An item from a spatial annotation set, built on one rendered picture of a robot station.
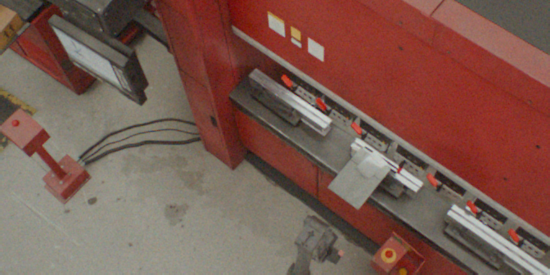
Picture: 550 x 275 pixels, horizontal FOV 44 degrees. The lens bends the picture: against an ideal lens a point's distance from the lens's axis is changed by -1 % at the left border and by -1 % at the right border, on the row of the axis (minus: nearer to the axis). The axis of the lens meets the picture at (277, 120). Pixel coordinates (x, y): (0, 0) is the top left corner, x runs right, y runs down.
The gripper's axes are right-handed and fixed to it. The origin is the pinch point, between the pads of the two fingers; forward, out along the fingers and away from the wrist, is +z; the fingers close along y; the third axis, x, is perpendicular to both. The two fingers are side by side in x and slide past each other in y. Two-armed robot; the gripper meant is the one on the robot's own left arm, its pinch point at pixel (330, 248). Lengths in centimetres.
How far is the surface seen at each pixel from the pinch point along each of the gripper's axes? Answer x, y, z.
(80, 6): -43, 121, -80
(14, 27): -4, 209, -3
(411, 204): -33.5, -18.3, 30.7
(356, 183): -29.7, 7.3, 14.7
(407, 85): -79, -1, -52
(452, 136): -71, -23, -40
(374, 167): -40.4, 4.8, 19.9
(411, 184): -42, -14, 24
